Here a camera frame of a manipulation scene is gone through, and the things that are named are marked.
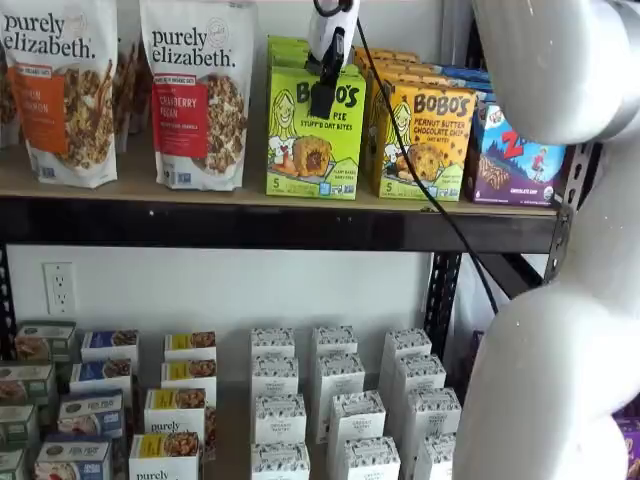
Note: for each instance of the black metal shelf rack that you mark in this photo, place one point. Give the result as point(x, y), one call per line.
point(250, 225)

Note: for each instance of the blue purple Zbar box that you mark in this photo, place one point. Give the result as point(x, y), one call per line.
point(482, 86)
point(487, 98)
point(462, 71)
point(515, 165)

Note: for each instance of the white organic pastry box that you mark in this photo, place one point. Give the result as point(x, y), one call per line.
point(272, 342)
point(407, 342)
point(275, 377)
point(335, 340)
point(280, 462)
point(432, 457)
point(340, 375)
point(372, 460)
point(280, 420)
point(356, 420)
point(432, 415)
point(419, 375)

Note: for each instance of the white teal plastic sheet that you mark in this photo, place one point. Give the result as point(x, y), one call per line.
point(465, 300)

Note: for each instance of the green oatmeal box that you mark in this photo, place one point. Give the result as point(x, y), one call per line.
point(17, 425)
point(10, 465)
point(45, 340)
point(25, 382)

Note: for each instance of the white wall outlet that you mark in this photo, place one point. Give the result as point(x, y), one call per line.
point(59, 289)

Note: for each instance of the yellow Bobo's peanut butter box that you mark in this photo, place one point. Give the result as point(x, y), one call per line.
point(400, 62)
point(425, 150)
point(415, 75)
point(387, 52)

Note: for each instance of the red label granola bag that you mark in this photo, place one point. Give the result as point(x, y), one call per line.
point(200, 100)

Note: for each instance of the white granola bag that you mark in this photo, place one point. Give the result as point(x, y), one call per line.
point(7, 100)

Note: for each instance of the white patterned small cartons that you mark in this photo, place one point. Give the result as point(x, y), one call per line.
point(232, 425)

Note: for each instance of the blue oatmeal box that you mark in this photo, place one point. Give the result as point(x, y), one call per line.
point(100, 375)
point(72, 460)
point(110, 345)
point(90, 415)

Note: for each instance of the orange label granola bag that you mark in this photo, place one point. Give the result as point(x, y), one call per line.
point(60, 100)

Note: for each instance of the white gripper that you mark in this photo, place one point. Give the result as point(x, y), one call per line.
point(322, 30)

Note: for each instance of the wooden shelf board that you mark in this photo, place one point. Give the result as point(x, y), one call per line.
point(135, 175)

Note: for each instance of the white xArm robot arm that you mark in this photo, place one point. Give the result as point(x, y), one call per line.
point(550, 65)

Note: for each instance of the white box yellow label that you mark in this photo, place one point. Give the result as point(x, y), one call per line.
point(175, 410)
point(165, 457)
point(190, 345)
point(189, 372)

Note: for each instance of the green Bobo's apple pie box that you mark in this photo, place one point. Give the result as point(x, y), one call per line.
point(285, 48)
point(287, 59)
point(285, 40)
point(315, 150)

